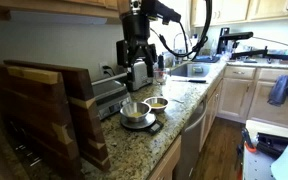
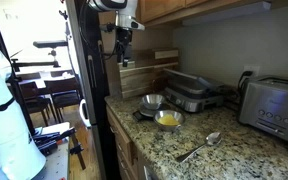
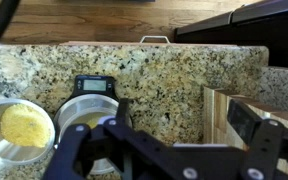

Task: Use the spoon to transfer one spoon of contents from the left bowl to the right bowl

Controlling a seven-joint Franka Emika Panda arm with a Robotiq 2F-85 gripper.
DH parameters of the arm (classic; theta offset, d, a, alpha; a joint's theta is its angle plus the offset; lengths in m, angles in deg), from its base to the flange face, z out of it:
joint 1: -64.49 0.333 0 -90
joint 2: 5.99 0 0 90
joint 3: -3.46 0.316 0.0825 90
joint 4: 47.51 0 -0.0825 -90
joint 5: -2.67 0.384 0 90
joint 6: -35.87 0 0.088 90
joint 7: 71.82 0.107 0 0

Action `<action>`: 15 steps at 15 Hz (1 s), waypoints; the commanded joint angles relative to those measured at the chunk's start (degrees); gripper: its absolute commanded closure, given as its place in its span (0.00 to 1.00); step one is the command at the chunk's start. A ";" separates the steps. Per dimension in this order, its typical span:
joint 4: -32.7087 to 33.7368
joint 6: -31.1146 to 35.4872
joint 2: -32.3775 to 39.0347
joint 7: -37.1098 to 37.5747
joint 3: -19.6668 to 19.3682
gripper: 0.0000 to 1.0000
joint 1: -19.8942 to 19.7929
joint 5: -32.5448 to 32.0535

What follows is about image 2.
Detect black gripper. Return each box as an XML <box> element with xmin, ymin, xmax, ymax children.
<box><xmin>116</xmin><ymin>28</ymin><xmax>132</xmax><ymax>67</ymax></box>

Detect silver metal spoon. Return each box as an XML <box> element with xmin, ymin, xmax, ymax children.
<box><xmin>175</xmin><ymin>132</ymin><xmax>222</xmax><ymax>162</ymax></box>

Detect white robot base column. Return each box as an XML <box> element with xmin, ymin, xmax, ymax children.
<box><xmin>0</xmin><ymin>51</ymin><xmax>46</xmax><ymax>180</ymax></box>

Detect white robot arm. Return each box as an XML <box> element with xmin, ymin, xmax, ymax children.
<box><xmin>87</xmin><ymin>0</ymin><xmax>145</xmax><ymax>67</ymax></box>

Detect empty steel bowl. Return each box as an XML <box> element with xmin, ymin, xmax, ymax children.
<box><xmin>142</xmin><ymin>94</ymin><xmax>165</xmax><ymax>110</ymax></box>

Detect steel bowl with yellow grains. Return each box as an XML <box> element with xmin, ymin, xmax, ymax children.
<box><xmin>154</xmin><ymin>110</ymin><xmax>185</xmax><ymax>132</ymax></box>

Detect wooden upper cabinet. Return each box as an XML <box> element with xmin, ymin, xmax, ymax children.
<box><xmin>138</xmin><ymin>0</ymin><xmax>288</xmax><ymax>27</ymax></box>

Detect black refrigerator side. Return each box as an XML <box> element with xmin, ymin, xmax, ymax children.
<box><xmin>65</xmin><ymin>0</ymin><xmax>121</xmax><ymax>180</ymax></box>

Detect wooden cutting board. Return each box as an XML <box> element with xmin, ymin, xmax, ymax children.
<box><xmin>119</xmin><ymin>48</ymin><xmax>179</xmax><ymax>98</ymax></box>

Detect black kitchen scale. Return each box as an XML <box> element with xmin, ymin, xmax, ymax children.
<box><xmin>133</xmin><ymin>103</ymin><xmax>170</xmax><ymax>121</ymax></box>

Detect dark wooden dining chair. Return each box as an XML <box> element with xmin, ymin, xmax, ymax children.
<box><xmin>44</xmin><ymin>78</ymin><xmax>80</xmax><ymax>122</ymax></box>

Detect dark wooden dining table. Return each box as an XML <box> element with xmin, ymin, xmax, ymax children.
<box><xmin>16</xmin><ymin>69</ymin><xmax>74</xmax><ymax>89</ymax></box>

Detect wooden lower cabinet drawers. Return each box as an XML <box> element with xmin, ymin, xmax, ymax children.
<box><xmin>106</xmin><ymin>106</ymin><xmax>147</xmax><ymax>180</ymax></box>

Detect black clamp tools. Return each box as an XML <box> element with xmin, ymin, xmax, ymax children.
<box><xmin>33</xmin><ymin>127</ymin><xmax>86</xmax><ymax>169</ymax></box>

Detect stainless steel toaster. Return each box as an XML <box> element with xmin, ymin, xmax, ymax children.
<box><xmin>238</xmin><ymin>76</ymin><xmax>288</xmax><ymax>141</ymax></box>

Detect black toaster power cord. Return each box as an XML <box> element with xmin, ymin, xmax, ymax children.
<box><xmin>237</xmin><ymin>70</ymin><xmax>254</xmax><ymax>92</ymax></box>

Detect white wall outlet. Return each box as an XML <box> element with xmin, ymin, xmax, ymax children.
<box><xmin>244</xmin><ymin>65</ymin><xmax>260</xmax><ymax>76</ymax></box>

